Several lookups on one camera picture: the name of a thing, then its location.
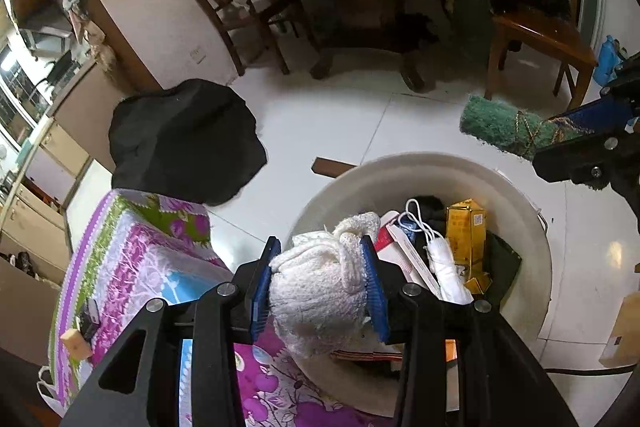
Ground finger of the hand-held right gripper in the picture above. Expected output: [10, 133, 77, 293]
[602, 54, 640, 100]
[532, 98, 640, 192]

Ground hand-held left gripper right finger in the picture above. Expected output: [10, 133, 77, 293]
[359, 234, 581, 427]

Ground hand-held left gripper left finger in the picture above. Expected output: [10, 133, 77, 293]
[60, 234, 283, 427]

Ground knotted terry towel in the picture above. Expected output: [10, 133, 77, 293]
[267, 212, 383, 358]

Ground white basin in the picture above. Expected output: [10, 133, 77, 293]
[285, 151, 553, 418]

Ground blue bag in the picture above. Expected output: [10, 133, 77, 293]
[592, 36, 626, 85]

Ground white face mask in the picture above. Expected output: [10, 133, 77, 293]
[404, 198, 476, 305]

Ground black cloth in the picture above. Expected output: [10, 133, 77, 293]
[415, 194, 451, 238]

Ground yellow carton box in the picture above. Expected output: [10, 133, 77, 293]
[445, 198, 493, 295]

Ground purple printed tablecloth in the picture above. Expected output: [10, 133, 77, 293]
[50, 188, 401, 427]

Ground small wooden board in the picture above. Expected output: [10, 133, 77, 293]
[311, 157, 357, 178]

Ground dark green cloth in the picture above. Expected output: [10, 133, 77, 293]
[482, 232, 523, 308]

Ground black bag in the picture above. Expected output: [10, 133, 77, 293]
[108, 78, 269, 208]

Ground small black box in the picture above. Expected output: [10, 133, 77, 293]
[80, 299, 101, 340]

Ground yellow sponge block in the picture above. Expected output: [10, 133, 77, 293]
[61, 328, 87, 354]

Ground cardboard box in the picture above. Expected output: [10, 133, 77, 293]
[597, 289, 640, 368]

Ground white plastic carrier bag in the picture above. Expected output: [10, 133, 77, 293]
[36, 364, 68, 415]

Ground kitchen cabinets with counter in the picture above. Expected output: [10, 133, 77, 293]
[0, 57, 116, 278]

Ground range hood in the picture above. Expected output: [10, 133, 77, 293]
[17, 14, 73, 52]

